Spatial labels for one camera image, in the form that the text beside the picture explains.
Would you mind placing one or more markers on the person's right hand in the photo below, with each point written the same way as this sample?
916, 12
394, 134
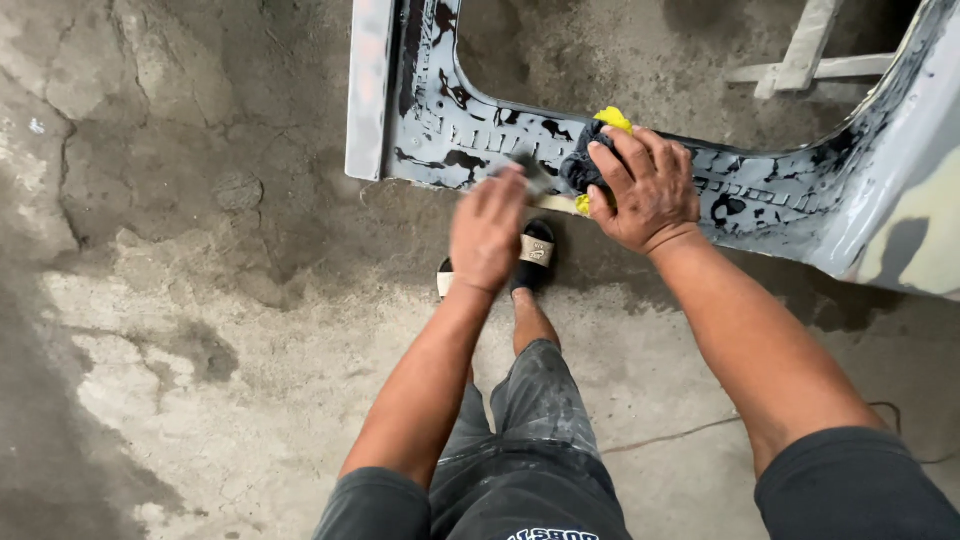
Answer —
652, 199

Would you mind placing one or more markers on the person's left hand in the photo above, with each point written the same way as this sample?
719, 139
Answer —
486, 236

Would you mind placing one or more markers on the person's left fingers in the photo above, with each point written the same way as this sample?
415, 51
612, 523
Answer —
501, 191

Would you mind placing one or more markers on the yellow and dark cloth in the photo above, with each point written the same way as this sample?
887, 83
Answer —
581, 166

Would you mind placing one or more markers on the person's right leg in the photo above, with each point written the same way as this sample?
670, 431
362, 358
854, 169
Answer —
531, 319

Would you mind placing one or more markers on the dark grey stained shorts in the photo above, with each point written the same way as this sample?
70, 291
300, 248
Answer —
536, 450

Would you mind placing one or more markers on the grey primed car body panel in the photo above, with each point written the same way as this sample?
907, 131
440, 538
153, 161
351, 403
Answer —
825, 202

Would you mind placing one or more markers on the pale wooden stand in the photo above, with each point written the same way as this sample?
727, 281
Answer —
802, 52

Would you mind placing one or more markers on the dark grey t-shirt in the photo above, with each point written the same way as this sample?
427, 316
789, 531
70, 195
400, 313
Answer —
847, 487

